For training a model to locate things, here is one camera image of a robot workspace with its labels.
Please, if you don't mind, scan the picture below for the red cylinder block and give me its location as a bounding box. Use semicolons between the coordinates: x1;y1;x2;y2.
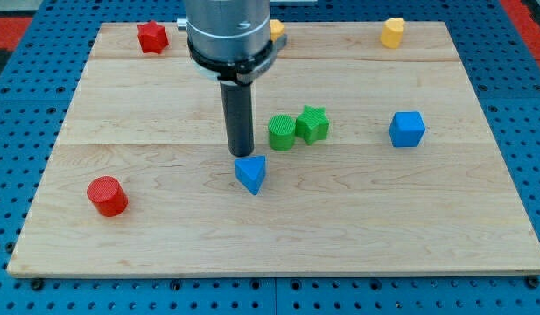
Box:
87;176;128;217

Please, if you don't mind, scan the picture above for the green star block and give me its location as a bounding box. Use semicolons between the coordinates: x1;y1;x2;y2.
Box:
295;105;330;145

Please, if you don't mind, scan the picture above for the blue triangle block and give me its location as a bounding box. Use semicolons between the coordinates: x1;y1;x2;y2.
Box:
234;156;266;195

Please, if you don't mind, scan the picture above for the green cylinder block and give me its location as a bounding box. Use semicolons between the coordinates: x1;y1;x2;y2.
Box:
268;114;296;151

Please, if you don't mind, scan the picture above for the wooden board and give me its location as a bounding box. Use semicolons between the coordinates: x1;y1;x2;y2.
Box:
8;22;540;279

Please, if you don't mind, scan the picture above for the yellow block behind arm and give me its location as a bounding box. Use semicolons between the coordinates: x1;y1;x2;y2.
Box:
270;19;285;42

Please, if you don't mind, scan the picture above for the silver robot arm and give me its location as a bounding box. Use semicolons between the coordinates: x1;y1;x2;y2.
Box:
184;0;287;157

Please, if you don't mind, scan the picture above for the red star block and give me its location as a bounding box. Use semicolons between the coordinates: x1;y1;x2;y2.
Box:
137;20;169;54

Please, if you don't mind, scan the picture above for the black clamp ring mount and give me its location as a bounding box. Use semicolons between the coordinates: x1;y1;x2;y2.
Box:
187;34;288;85

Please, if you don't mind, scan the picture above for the blue cube block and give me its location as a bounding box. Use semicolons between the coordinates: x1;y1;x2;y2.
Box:
389;111;426;148

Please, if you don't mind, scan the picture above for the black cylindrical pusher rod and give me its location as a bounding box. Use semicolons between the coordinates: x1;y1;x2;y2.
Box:
220;83;254;157

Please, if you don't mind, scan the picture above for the yellow heart block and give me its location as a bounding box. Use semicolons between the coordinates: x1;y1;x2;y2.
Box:
380;17;405;49

